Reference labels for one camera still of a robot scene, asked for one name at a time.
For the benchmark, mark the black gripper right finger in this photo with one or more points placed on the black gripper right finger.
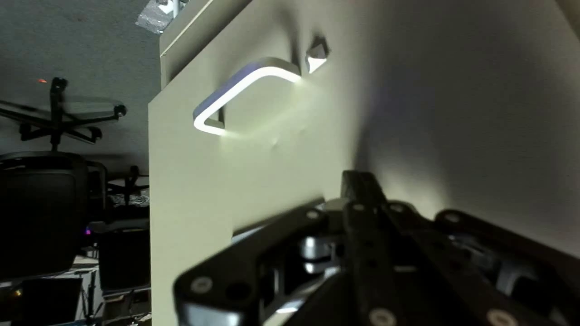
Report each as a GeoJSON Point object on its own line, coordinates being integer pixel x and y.
{"type": "Point", "coordinates": [435, 272]}

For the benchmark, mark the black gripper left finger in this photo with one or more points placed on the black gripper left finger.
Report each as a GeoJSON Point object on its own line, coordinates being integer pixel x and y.
{"type": "Point", "coordinates": [265, 259]}

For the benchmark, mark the beige file cabinet drawer front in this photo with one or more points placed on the beige file cabinet drawer front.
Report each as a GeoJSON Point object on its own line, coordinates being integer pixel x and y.
{"type": "Point", "coordinates": [435, 102]}

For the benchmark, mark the small silver drawer lock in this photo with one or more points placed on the small silver drawer lock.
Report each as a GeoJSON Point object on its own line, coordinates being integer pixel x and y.
{"type": "Point", "coordinates": [316, 55]}

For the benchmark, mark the beige file cabinet body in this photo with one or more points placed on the beige file cabinet body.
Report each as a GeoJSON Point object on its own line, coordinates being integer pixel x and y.
{"type": "Point", "coordinates": [196, 33]}

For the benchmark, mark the black office chair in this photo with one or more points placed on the black office chair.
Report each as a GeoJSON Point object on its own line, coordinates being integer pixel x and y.
{"type": "Point", "coordinates": [38, 210]}

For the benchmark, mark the black office chair base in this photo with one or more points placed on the black office chair base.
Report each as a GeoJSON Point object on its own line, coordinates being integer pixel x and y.
{"type": "Point", "coordinates": [56, 118]}

